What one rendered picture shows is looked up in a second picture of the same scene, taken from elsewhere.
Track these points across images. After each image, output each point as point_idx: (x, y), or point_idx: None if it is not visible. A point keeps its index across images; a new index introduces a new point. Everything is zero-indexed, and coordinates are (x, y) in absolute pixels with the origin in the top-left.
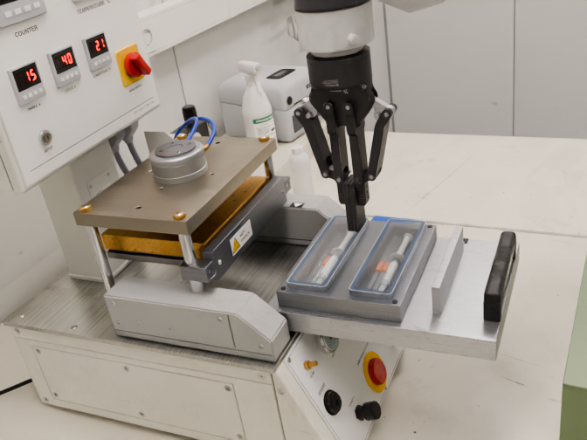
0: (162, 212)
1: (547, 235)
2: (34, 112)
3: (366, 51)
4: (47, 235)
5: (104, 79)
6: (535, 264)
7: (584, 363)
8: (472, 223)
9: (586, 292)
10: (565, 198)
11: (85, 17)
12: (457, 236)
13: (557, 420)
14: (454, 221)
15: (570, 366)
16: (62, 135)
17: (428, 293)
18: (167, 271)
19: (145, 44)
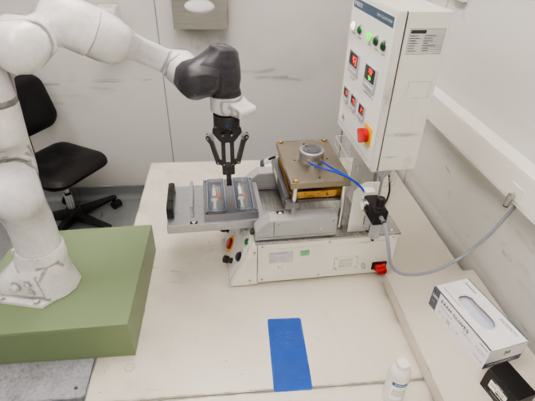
0: (290, 143)
1: (164, 395)
2: (345, 105)
3: (213, 113)
4: (478, 251)
5: (360, 125)
6: (170, 356)
7: (142, 232)
8: (226, 397)
9: (139, 262)
10: None
11: (364, 95)
12: (190, 201)
13: (156, 259)
14: (241, 398)
15: (148, 230)
16: (346, 123)
17: (198, 197)
18: (327, 204)
19: None
